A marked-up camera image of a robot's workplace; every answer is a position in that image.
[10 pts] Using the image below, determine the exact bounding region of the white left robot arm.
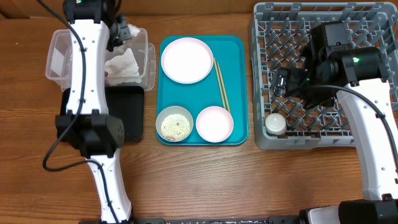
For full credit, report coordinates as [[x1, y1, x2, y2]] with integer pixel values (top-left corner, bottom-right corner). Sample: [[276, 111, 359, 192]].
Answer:
[[50, 1, 132, 223]]

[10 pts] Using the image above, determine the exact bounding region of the cooked rice pile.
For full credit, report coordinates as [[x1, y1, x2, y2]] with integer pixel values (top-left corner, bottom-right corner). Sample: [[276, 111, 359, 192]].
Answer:
[[161, 114, 190, 142]]

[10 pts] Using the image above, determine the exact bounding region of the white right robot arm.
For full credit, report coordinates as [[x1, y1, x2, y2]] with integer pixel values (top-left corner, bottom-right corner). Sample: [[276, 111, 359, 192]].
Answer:
[[273, 47, 397, 223]]

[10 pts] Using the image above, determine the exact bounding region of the clear plastic wrap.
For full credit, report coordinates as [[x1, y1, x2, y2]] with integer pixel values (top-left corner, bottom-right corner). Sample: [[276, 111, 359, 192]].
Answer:
[[127, 24, 141, 39]]

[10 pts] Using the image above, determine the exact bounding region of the pale green cup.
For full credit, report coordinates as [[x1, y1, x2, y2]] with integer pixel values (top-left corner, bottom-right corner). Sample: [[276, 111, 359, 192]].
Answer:
[[265, 113, 287, 136]]

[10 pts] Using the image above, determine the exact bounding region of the grey-green bowl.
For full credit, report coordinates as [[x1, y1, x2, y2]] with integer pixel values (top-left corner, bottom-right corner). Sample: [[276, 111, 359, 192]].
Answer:
[[155, 106, 194, 143]]

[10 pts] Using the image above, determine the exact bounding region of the teal plastic tray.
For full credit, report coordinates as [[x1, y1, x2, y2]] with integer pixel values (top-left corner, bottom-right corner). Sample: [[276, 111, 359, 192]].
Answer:
[[157, 35, 249, 146]]

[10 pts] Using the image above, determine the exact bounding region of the pink round plate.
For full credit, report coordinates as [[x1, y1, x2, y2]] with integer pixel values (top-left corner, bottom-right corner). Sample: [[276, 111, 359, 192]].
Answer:
[[161, 37, 214, 84]]

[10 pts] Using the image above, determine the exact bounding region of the clear plastic bin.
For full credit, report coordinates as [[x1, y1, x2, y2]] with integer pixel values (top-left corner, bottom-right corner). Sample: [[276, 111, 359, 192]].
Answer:
[[45, 28, 156, 91]]

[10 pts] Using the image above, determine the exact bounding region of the black tray bin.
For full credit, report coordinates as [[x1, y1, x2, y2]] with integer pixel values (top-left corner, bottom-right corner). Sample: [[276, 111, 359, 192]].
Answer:
[[58, 85, 146, 142]]

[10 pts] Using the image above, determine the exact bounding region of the pink bowl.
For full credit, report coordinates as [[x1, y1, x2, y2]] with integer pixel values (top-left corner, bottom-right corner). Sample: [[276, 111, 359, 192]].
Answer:
[[196, 106, 234, 143]]

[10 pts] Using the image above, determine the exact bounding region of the white tissue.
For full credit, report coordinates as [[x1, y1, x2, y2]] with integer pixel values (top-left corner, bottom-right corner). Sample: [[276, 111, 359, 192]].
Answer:
[[104, 49, 142, 86]]

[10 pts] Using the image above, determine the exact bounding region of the grey dish rack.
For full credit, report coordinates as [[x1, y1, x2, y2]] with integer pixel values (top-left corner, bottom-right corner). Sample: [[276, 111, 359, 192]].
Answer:
[[250, 2, 397, 150]]

